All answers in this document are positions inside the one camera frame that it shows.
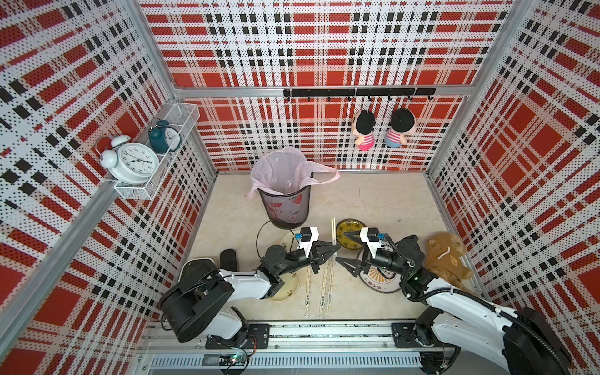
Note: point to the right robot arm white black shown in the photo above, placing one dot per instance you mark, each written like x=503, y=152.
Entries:
x=520, y=341

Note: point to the doll with pink shirt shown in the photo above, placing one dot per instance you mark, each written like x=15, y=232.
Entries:
x=362, y=128

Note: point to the bare wooden chopstick pair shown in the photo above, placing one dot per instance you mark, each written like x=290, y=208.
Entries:
x=333, y=231

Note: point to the white plate orange sunburst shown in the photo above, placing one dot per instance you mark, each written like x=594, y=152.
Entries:
x=381, y=280

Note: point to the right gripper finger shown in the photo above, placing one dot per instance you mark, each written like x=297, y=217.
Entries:
x=355, y=266
x=353, y=238

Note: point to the white wire wall shelf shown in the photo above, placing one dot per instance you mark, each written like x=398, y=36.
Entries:
x=182, y=117

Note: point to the yellow patterned plate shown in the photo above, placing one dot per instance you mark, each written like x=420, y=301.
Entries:
x=348, y=225

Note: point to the pink plastic bin liner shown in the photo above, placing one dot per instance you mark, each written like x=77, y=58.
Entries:
x=287, y=171

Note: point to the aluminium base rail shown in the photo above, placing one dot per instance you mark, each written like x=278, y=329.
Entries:
x=312, y=347

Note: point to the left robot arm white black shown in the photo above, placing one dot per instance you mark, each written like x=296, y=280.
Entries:
x=198, y=303

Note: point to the black wall hook rail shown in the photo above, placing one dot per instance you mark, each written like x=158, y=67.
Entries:
x=408, y=92

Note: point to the doll with striped blue shirt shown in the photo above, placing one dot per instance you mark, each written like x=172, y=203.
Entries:
x=402, y=123

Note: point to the white alarm clock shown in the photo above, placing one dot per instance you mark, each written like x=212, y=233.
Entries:
x=129, y=162

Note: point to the brown teddy bear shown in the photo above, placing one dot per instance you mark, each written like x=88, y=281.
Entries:
x=443, y=258

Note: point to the green circuit board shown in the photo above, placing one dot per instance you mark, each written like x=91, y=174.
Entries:
x=225, y=360

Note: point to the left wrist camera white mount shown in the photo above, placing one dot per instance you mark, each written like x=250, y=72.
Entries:
x=306, y=238

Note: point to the cream plate with black mark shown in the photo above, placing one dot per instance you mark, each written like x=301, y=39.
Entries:
x=288, y=241

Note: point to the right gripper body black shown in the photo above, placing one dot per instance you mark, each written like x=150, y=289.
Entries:
x=369, y=258

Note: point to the cream plate with flowers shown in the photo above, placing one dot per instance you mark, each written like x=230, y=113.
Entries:
x=289, y=287

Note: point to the teal alarm clock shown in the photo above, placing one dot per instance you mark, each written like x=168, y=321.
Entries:
x=164, y=138

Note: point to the black mesh trash bin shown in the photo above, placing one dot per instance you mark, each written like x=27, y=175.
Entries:
x=287, y=205

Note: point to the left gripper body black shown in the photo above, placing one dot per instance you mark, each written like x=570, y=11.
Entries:
x=312, y=254

